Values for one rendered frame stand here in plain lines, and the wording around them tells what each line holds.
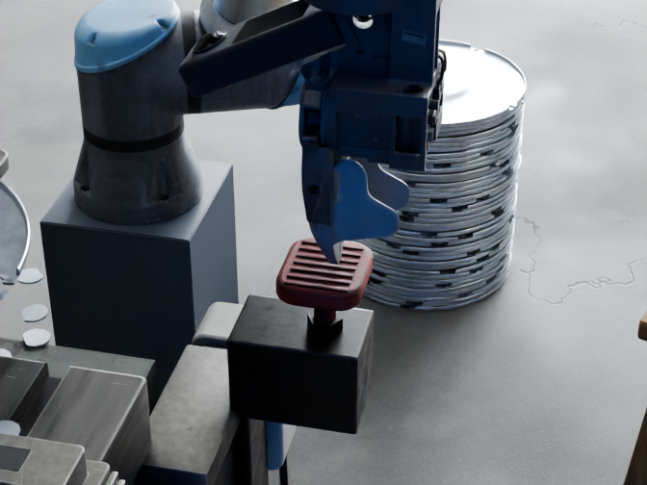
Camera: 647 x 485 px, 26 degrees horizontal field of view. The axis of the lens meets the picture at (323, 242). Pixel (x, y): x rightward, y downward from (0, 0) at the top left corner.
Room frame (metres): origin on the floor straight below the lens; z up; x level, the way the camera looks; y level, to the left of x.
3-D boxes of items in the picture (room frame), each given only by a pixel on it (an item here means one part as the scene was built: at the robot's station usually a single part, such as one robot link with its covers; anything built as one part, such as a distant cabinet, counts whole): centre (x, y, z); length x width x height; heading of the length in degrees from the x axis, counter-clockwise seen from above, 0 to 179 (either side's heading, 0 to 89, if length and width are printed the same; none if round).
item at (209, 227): (1.42, 0.22, 0.23); 0.18 x 0.18 x 0.45; 77
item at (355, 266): (0.81, 0.00, 0.72); 0.07 x 0.06 x 0.08; 167
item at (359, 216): (0.79, -0.02, 0.81); 0.06 x 0.03 x 0.09; 77
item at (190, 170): (1.42, 0.22, 0.50); 0.15 x 0.15 x 0.10
